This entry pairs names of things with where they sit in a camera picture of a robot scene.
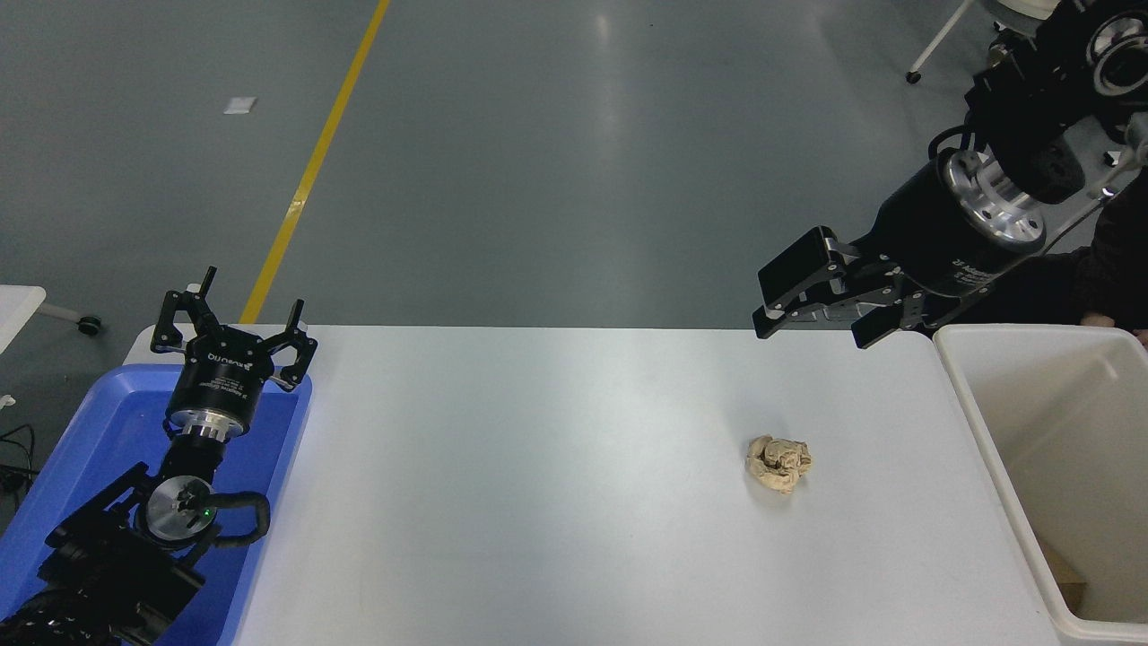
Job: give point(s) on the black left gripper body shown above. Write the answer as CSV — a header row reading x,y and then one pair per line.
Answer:
x,y
220,377

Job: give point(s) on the person's hand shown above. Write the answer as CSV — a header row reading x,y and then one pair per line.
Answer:
x,y
1100,318

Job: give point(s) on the tan paper ball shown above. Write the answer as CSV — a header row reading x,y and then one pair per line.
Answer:
x,y
778,464

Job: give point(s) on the grey metal stand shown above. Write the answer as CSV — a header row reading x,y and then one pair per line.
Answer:
x,y
1132,148

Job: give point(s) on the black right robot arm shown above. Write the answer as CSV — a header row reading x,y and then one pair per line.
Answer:
x,y
1031,108

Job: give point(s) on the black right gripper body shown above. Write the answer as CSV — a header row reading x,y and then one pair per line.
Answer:
x,y
924,242

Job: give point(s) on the white wheeled side table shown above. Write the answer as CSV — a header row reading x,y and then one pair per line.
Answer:
x,y
16,309

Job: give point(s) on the white metal chair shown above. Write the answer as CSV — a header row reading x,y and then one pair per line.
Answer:
x,y
937,40

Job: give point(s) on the white paper scrap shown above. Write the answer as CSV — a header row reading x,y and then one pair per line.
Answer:
x,y
240,105

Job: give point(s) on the blue plastic tray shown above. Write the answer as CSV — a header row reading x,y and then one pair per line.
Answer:
x,y
99,422

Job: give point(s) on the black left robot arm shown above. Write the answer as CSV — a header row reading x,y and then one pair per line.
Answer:
x,y
99,547

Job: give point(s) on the person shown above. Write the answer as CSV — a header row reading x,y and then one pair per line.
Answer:
x,y
1040,292

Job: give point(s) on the large pale plastic bin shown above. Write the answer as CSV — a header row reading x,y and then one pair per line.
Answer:
x,y
1076,467

